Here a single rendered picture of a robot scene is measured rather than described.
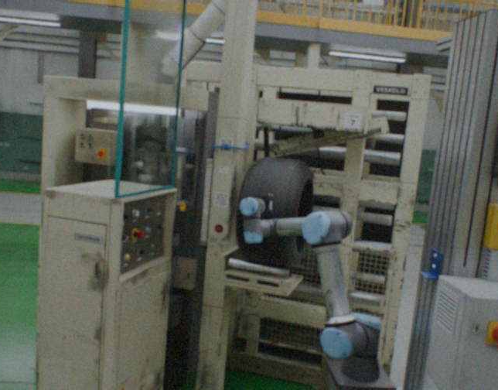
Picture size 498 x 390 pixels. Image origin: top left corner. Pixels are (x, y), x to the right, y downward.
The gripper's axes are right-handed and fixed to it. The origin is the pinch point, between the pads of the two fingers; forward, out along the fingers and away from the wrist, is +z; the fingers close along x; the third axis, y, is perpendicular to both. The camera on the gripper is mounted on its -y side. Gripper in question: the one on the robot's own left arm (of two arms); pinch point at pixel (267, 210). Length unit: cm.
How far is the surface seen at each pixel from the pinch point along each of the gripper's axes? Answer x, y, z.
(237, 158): 25.7, 24.5, 19.4
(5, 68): 781, 191, 679
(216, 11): 55, 107, 36
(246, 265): 12.6, -30.2, 17.5
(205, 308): 36, -60, 29
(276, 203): -3.1, 4.3, 1.7
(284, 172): -2.9, 19.8, 10.2
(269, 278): -1.1, -35.0, 15.9
